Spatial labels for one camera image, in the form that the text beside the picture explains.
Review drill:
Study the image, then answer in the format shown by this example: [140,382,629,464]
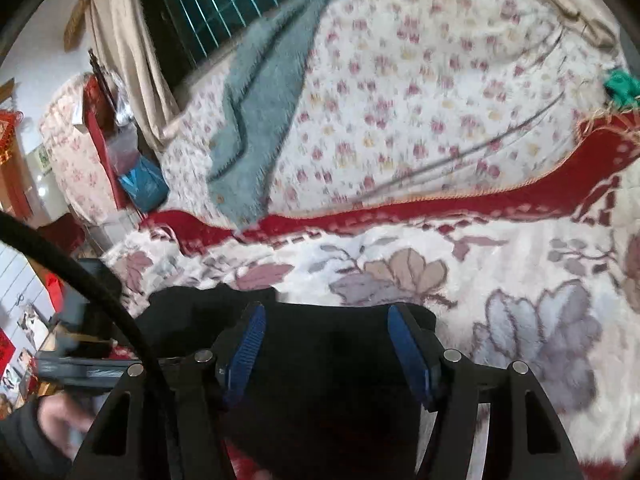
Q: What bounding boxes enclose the black pants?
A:
[136,285,420,479]

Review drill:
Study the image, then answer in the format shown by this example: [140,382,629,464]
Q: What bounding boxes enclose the black sleeve left forearm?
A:
[0,400,72,480]

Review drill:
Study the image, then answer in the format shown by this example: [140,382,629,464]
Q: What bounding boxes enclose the person's left hand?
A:
[37,392,94,460]

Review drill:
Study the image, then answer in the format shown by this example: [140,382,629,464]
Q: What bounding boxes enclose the red white floral plush blanket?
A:
[104,108,639,479]

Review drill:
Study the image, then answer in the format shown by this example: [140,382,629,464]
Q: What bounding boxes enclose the blue plastic bag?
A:
[118,155,169,214]

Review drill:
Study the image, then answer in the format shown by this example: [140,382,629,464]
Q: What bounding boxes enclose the floral covered furniture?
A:
[39,73,128,226]

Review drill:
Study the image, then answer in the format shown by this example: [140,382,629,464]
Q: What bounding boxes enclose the floral cotton bed sheet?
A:
[159,0,626,229]

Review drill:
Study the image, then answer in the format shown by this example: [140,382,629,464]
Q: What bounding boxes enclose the grey-blue fleece cardigan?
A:
[207,0,332,229]

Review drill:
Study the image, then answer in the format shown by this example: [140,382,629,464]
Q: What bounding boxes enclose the green cloth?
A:
[604,68,640,110]

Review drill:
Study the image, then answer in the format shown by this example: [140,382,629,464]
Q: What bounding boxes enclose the beige curtain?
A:
[85,0,179,152]

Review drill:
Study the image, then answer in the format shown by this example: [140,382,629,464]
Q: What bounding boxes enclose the black cable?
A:
[0,211,166,396]

